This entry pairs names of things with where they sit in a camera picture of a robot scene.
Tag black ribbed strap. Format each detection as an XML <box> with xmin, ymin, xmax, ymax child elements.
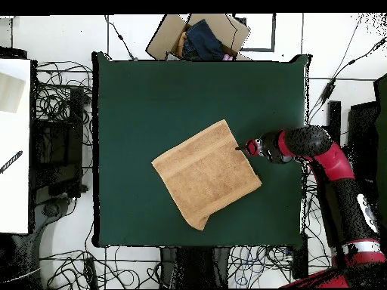
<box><xmin>0</xmin><ymin>150</ymin><xmax>24</xmax><ymax>175</ymax></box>

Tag black cable with adapter block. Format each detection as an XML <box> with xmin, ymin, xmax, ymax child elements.
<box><xmin>306</xmin><ymin>35</ymin><xmax>387</xmax><ymax>128</ymax></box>

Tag black metal stand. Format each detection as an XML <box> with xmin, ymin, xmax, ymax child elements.
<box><xmin>29</xmin><ymin>86</ymin><xmax>86</xmax><ymax>199</ymax></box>

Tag dark green table cloth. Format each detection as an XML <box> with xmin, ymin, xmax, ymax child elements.
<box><xmin>91</xmin><ymin>51</ymin><xmax>312</xmax><ymax>248</ymax></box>

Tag black cable with inline plug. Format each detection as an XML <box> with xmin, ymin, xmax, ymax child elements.
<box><xmin>104</xmin><ymin>14</ymin><xmax>138</xmax><ymax>61</ymax></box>

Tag dark green fabric sheet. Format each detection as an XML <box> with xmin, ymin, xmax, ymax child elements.
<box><xmin>373</xmin><ymin>73</ymin><xmax>387</xmax><ymax>212</ymax></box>

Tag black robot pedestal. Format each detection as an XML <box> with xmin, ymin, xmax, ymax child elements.
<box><xmin>159</xmin><ymin>246</ymin><xmax>231</xmax><ymax>289</ymax></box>

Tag dark blue jeans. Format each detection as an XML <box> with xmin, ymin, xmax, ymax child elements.
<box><xmin>181</xmin><ymin>18</ymin><xmax>224</xmax><ymax>61</ymax></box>

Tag orange cloth item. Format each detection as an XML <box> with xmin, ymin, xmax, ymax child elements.
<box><xmin>176</xmin><ymin>31</ymin><xmax>187</xmax><ymax>57</ymax></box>

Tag brown cardboard box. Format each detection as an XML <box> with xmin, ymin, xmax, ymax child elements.
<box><xmin>145</xmin><ymin>13</ymin><xmax>252</xmax><ymax>61</ymax></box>

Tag beige cardboard piece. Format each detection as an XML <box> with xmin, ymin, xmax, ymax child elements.
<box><xmin>0</xmin><ymin>72</ymin><xmax>26</xmax><ymax>114</ymax></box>

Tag white desk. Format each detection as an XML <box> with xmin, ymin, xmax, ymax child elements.
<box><xmin>0</xmin><ymin>57</ymin><xmax>32</xmax><ymax>235</ymax></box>

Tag black metal frame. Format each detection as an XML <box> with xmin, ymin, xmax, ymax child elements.
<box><xmin>327</xmin><ymin>100</ymin><xmax>380</xmax><ymax>182</ymax></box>

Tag tan terry towel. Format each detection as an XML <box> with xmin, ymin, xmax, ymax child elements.
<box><xmin>150</xmin><ymin>119</ymin><xmax>263</xmax><ymax>231</ymax></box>

